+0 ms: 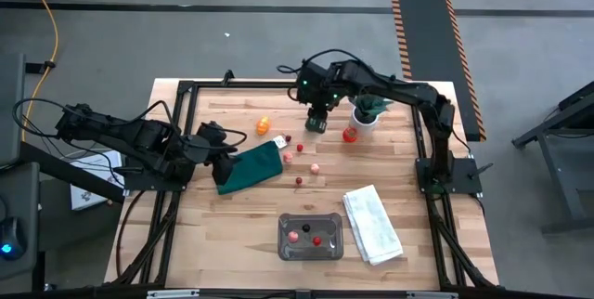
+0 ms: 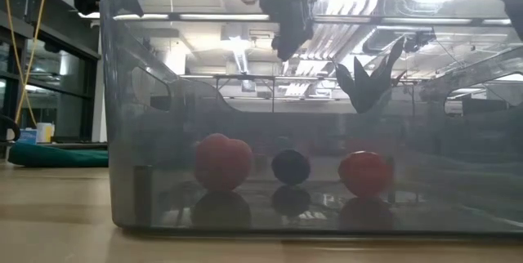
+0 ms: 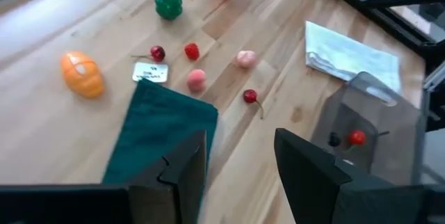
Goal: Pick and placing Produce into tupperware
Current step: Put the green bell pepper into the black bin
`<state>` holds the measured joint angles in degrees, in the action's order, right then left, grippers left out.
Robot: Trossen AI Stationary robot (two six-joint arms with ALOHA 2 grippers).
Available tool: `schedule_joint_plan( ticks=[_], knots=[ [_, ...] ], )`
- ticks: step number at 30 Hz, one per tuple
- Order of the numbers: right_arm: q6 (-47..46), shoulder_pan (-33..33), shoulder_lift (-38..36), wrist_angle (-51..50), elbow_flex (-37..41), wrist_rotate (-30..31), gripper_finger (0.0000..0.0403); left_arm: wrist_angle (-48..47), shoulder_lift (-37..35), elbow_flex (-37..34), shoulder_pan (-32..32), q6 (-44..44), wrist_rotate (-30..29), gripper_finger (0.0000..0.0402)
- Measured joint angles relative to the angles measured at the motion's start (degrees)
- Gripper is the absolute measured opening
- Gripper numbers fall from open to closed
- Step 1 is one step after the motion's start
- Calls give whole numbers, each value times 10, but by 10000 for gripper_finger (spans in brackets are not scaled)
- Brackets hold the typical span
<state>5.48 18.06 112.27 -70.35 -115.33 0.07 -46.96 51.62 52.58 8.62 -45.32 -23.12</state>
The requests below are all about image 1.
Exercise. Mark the orange toy pumpkin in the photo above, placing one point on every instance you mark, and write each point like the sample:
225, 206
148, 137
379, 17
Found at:
263, 126

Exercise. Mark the bright red toy cherry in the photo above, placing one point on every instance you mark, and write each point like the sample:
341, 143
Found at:
317, 241

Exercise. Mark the green succulent in white pot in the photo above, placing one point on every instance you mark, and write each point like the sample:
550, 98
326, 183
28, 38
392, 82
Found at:
366, 113

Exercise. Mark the black frame clamp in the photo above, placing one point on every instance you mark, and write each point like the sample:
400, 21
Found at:
228, 77

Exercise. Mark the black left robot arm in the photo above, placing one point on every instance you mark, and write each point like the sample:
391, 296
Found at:
139, 139

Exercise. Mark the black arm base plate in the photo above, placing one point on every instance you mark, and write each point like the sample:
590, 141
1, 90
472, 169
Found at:
464, 183
139, 184

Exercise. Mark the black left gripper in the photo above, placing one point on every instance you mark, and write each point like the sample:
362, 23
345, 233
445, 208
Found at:
213, 141

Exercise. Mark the silver metal bracket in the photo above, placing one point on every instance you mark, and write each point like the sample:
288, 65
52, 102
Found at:
431, 295
171, 294

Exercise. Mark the black diagonal beam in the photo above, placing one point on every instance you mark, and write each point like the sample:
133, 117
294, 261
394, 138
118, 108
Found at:
69, 173

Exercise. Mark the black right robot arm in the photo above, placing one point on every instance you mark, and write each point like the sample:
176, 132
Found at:
399, 90

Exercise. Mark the red toy tomato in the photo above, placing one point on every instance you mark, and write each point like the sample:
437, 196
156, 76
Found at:
350, 135

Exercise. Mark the dark grey metal stand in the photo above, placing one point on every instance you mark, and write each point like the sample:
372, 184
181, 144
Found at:
557, 159

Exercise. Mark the black computer mouse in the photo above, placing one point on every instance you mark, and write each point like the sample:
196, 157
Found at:
11, 238

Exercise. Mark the white printed booklet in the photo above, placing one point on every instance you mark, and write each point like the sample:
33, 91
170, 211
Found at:
88, 192

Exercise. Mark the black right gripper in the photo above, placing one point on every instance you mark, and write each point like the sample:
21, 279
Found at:
315, 87

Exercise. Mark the white handwritten label card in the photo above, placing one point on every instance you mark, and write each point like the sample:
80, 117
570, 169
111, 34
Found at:
280, 142

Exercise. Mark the grey side desk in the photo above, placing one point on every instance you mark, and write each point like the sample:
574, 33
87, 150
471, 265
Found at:
18, 187

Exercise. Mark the white folded towel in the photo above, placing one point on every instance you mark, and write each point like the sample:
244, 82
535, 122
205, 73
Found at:
371, 224

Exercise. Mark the black orange-striped floor mat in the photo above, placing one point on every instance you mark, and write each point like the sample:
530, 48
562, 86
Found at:
431, 57

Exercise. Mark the dark green cloth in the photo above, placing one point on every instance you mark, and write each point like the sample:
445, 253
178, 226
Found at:
253, 169

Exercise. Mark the grey translucent plastic container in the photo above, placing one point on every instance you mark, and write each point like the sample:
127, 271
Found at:
325, 252

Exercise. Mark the green toy bell pepper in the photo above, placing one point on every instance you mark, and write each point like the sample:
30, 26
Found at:
316, 127

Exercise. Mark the black toy berry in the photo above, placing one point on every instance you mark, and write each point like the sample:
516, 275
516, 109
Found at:
306, 228

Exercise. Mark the black aluminium table frame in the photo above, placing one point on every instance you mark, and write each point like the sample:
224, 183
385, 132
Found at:
232, 84

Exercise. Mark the black clamp lever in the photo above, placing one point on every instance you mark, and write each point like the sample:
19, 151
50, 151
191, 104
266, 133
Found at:
127, 169
480, 170

